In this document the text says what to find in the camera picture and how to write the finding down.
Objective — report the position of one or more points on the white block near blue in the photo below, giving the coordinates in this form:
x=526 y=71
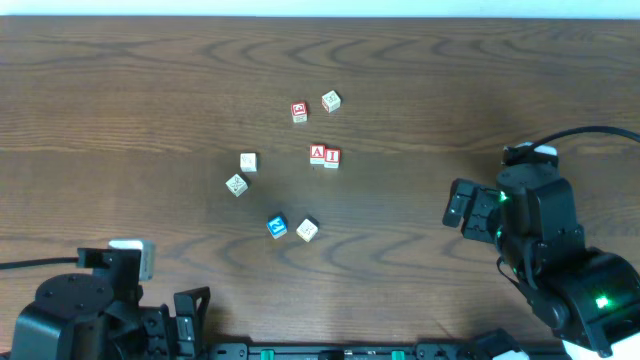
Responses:
x=307 y=230

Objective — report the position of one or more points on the red number 3 block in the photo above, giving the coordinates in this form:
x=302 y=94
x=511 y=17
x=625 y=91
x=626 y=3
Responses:
x=299 y=112

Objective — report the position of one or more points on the white block with red side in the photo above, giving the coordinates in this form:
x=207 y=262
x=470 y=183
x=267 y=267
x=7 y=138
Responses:
x=331 y=101

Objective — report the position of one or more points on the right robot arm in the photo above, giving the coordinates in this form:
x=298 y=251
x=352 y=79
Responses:
x=586 y=296

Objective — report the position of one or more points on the red letter A block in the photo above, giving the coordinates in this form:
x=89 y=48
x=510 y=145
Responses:
x=317 y=154

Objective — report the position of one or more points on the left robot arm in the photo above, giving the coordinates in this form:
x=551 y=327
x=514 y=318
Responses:
x=96 y=313

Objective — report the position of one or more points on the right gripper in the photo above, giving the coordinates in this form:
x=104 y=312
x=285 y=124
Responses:
x=480 y=214

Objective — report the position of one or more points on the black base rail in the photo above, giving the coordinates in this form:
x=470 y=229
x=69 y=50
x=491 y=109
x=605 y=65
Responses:
x=422 y=351

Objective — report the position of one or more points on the blue number 2 block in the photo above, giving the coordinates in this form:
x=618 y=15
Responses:
x=277 y=226

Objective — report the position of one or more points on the yellow wooden block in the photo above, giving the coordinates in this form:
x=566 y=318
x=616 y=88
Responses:
x=248 y=162

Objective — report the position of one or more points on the red letter I block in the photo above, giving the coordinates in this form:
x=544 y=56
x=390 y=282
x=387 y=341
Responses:
x=332 y=158

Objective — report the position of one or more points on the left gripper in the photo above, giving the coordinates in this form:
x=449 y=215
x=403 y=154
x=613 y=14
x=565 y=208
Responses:
x=167 y=326

